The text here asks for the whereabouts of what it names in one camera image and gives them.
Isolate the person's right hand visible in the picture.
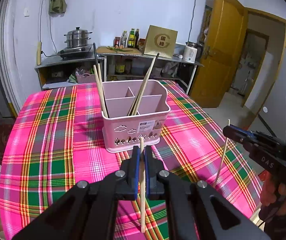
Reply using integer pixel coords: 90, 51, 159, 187
259, 172, 286, 209

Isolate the white power strip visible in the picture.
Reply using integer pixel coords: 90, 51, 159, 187
36, 42, 42, 66

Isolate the pink plaid tablecloth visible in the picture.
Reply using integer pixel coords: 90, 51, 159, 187
0, 81, 261, 239

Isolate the metal shelf table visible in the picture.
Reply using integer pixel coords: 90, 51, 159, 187
35, 53, 95, 90
99, 52, 203, 95

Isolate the red lid jar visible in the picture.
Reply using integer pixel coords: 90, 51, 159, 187
114, 37, 120, 48

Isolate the white wall switch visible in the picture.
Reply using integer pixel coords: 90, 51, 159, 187
23, 8, 29, 17

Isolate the black chopstick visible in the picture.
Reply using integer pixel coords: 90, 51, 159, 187
93, 42, 109, 118

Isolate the gold cardboard box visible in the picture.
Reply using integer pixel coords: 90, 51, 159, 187
143, 25, 178, 59

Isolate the metal shelf table left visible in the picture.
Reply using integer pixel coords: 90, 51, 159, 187
35, 53, 95, 90

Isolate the wooden cutting board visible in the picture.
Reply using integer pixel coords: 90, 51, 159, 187
96, 46, 142, 55

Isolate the dark brown chopstick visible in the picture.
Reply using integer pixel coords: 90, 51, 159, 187
128, 52, 160, 116

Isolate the clear plastic bottle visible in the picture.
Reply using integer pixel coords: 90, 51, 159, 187
120, 30, 127, 48

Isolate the metal shelf table right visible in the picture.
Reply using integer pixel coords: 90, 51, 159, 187
99, 52, 203, 95

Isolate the green oil bottle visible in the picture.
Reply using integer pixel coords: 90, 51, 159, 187
127, 28, 135, 48

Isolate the black induction cooker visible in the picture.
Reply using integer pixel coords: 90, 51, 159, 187
57, 44, 93, 60

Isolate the yellow wooden door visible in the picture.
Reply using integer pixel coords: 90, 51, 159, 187
190, 0, 248, 108

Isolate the dark sauce bottle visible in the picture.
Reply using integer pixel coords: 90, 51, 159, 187
134, 29, 139, 49

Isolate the white electric kettle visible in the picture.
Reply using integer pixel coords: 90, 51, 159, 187
183, 41, 203, 63

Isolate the pink woven basket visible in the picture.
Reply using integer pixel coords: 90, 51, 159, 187
76, 73, 96, 84

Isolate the stainless steel steamer pot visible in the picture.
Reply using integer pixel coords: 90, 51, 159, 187
64, 27, 92, 48

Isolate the pink plastic utensil holder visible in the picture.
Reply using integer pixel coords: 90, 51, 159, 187
102, 80, 171, 153

